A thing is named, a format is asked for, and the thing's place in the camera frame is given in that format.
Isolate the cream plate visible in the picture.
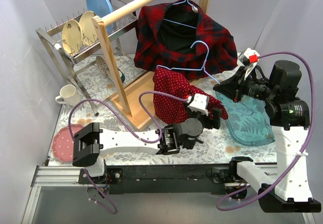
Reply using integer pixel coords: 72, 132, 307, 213
62, 19, 83, 56
79, 11, 97, 46

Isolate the cream plate rear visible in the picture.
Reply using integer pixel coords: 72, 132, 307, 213
79, 11, 97, 46

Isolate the light blue wire hanger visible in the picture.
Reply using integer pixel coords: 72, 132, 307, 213
163, 0, 198, 29

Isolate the metal dish rack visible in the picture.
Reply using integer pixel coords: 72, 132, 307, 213
36, 12, 142, 101

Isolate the blue plate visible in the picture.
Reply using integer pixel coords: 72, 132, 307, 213
86, 0, 114, 18

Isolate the teal cup under rack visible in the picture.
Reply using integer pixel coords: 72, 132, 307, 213
118, 69, 125, 83

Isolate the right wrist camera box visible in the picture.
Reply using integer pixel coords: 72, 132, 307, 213
238, 48, 260, 80

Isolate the red polka dot cloth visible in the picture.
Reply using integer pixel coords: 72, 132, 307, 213
152, 67, 229, 124

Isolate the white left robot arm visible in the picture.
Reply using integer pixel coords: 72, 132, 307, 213
72, 108, 222, 184

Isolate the patterned bowl under rack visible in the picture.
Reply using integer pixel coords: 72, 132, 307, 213
95, 56, 109, 76

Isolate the teal plastic tray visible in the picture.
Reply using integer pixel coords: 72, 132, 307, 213
216, 92, 275, 146

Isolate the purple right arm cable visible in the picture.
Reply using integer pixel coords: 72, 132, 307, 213
216, 51, 316, 211

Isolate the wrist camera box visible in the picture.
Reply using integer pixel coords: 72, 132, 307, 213
187, 93, 209, 116
238, 48, 260, 80

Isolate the white mug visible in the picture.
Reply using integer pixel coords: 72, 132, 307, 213
55, 84, 82, 106

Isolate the cream plate front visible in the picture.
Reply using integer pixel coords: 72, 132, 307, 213
62, 19, 83, 56

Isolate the wooden clothes rack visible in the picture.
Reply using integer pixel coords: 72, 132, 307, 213
91, 0, 214, 132

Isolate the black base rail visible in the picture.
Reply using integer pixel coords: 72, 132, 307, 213
78, 163, 246, 195

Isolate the red plaid skirt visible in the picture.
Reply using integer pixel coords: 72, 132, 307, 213
134, 3, 238, 80

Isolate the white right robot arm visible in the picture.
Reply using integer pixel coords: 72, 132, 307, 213
213, 60, 321, 213

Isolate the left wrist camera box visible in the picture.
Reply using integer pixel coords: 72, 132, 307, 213
187, 93, 209, 116

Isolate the pink dotted plate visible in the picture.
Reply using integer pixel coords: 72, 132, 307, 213
51, 126, 74, 162

